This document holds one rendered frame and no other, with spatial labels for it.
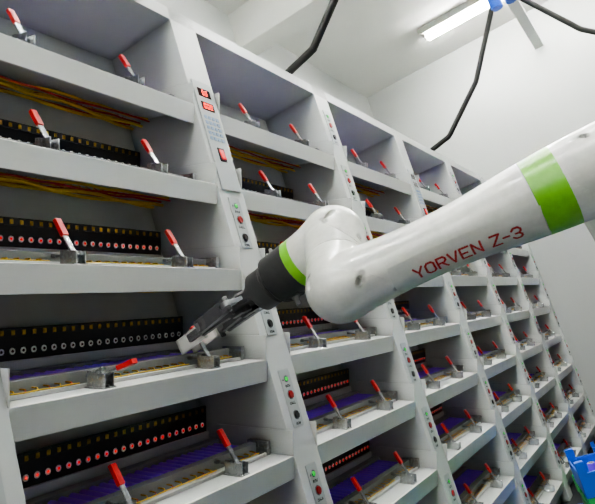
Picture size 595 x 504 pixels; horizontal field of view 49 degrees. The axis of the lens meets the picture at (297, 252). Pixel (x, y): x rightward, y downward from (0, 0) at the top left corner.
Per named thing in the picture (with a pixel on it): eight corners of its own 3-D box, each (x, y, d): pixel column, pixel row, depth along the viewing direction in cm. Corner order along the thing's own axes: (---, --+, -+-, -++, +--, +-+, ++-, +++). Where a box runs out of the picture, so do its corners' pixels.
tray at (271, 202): (353, 227, 203) (352, 183, 204) (241, 208, 151) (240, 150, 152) (297, 232, 214) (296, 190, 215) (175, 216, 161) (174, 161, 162)
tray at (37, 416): (267, 381, 135) (266, 335, 135) (7, 444, 82) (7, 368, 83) (191, 377, 145) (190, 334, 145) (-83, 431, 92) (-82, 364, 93)
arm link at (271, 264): (296, 240, 119) (269, 237, 111) (326, 294, 116) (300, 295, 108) (272, 258, 122) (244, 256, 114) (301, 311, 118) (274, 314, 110)
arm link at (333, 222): (374, 219, 115) (334, 181, 110) (385, 264, 105) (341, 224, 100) (316, 261, 121) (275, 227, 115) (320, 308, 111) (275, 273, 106)
